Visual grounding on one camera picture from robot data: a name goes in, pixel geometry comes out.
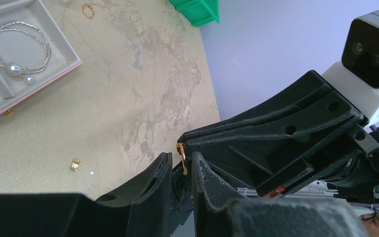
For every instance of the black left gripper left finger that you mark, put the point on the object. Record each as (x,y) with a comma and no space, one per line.
(138,208)

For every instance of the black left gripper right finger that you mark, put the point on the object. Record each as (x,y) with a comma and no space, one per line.
(221,211)

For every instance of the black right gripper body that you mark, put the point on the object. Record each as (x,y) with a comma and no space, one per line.
(354,176)

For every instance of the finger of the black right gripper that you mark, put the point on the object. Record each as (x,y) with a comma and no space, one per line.
(284,154)
(303,92)

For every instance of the pink jewelry box drawer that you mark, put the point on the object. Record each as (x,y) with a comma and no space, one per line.
(33,51)

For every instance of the small gold earring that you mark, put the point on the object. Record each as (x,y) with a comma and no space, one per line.
(75,164)

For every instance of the green plastic bin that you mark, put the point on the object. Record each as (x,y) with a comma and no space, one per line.
(198,12)

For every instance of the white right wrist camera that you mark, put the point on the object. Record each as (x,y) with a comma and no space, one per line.
(356,75)

